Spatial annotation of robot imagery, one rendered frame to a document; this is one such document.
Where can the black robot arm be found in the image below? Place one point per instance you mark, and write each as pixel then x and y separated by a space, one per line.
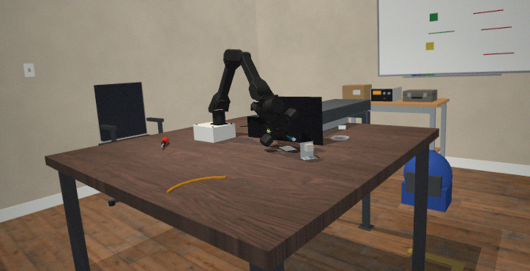
pixel 258 88

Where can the white open ring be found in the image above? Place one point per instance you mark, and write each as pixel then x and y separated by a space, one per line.
pixel 340 138

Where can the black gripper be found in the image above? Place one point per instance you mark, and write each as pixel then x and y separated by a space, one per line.
pixel 266 140

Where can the white rectangle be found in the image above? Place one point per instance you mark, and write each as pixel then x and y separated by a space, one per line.
pixel 287 148

